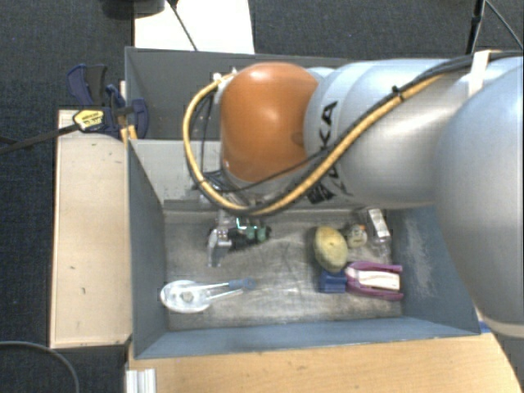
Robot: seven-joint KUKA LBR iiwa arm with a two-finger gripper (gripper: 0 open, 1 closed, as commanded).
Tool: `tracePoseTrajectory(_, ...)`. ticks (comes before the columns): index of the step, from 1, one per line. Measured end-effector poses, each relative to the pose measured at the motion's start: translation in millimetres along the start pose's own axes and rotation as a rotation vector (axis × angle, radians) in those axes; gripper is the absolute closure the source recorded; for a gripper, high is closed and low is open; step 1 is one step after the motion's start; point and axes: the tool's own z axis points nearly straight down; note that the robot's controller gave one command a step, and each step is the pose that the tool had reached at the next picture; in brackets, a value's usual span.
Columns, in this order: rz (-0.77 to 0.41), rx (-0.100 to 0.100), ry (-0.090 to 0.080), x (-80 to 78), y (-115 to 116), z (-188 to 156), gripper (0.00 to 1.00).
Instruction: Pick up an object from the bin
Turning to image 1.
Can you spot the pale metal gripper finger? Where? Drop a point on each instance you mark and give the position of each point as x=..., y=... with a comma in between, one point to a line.
x=222, y=247
x=211, y=249

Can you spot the grey metal bin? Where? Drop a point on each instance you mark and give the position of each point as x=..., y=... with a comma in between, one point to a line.
x=270, y=301

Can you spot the blue small block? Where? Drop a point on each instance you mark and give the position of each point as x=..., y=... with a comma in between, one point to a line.
x=332, y=283

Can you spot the pale wood flat board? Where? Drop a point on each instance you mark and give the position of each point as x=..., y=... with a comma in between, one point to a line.
x=92, y=240

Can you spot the olive small round thing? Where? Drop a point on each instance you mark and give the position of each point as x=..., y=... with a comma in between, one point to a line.
x=356, y=236

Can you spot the clear plastic bottle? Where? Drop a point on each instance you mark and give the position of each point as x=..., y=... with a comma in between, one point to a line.
x=378, y=225

